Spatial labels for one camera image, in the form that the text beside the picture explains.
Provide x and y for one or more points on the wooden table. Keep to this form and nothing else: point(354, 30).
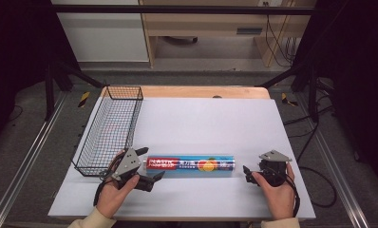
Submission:
point(193, 91)

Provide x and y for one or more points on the person's right hand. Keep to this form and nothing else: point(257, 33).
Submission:
point(277, 199)

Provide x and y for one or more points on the white table mat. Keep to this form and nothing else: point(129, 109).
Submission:
point(209, 126)

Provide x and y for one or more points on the wooden desk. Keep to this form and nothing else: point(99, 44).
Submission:
point(209, 31)

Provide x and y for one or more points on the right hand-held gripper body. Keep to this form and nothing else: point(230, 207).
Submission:
point(272, 169)

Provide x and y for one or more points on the black horizontal bar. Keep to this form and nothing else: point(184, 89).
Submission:
point(184, 9)

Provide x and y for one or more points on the person's left hand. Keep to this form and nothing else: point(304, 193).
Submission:
point(114, 196)

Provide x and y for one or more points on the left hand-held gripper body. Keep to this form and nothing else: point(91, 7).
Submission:
point(127, 163)

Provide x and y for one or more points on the aluminium floor rail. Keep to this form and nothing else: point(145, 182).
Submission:
point(25, 158)
point(336, 164)

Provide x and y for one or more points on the white cabinet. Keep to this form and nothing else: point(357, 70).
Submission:
point(103, 34)

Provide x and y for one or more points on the black metal stand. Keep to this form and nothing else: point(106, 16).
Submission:
point(304, 82)
point(59, 82)

